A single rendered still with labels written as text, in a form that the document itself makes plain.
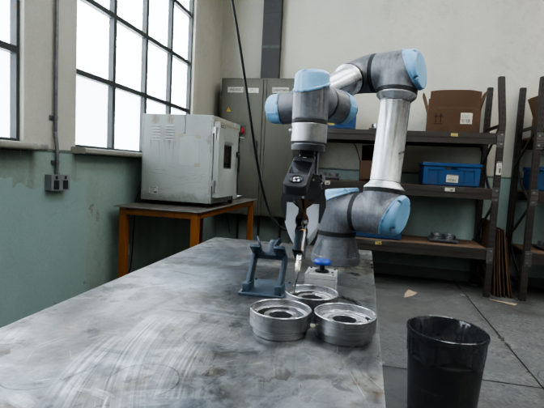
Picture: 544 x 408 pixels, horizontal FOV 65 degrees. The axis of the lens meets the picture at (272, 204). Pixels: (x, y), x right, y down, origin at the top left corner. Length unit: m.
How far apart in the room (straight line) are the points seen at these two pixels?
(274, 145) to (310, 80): 3.75
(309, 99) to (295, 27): 4.22
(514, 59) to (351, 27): 1.67
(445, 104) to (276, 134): 1.69
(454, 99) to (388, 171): 3.16
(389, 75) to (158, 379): 1.00
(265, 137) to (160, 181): 1.81
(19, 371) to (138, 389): 0.16
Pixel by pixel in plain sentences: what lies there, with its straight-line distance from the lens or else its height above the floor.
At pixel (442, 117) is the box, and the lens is 4.35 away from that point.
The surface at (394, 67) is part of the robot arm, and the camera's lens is 1.30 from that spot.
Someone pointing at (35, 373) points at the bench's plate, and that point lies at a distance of 0.66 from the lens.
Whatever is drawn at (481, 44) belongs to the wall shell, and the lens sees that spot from 5.08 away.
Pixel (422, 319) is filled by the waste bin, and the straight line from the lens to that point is 2.18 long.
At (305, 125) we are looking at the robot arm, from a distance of 0.89.
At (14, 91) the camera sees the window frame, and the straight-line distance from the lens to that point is 2.57.
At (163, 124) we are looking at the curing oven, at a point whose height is 1.36.
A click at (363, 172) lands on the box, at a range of 4.23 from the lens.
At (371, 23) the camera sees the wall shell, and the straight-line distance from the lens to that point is 5.04.
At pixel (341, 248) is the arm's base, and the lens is 1.28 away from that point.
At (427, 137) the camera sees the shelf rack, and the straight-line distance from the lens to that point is 4.23.
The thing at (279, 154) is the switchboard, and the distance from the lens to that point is 4.62.
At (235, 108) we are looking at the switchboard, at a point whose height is 1.72.
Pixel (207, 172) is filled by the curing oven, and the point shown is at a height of 1.03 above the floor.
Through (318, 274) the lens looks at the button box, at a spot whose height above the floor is 0.85.
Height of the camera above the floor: 1.08
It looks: 5 degrees down
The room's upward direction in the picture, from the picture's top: 3 degrees clockwise
